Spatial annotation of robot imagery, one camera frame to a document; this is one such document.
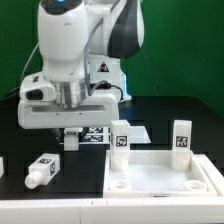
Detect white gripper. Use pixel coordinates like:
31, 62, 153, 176
18, 90, 119, 129

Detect white square tabletop tray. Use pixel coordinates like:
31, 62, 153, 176
103, 150, 219, 198

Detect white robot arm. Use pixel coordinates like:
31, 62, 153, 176
18, 0, 144, 129

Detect white sheet with markers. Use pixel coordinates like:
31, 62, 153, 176
79, 126, 151, 144

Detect white front fence bar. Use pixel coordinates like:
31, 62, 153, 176
0, 197, 224, 224

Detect white left fence piece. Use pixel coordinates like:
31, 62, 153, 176
0, 157, 4, 178

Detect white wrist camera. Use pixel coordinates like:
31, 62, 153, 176
20, 72, 56, 102

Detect black cables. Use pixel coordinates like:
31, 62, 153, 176
0, 87, 21, 103

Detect grey cable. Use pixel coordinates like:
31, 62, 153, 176
19, 43, 40, 88

